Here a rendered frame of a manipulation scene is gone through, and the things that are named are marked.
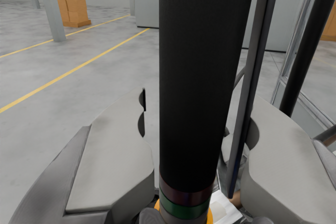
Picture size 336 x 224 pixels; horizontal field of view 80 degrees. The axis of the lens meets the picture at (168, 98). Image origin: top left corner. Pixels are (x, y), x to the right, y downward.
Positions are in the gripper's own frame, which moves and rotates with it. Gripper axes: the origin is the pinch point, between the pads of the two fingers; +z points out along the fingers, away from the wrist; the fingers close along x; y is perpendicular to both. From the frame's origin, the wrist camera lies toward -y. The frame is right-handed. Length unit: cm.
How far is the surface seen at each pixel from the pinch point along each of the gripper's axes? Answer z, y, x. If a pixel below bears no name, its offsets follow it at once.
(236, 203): 0.0, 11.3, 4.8
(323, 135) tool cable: 9.0, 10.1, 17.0
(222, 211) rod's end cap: -1.0, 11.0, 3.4
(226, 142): 35, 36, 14
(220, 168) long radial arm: 26.8, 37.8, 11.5
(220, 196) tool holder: 0.5, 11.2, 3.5
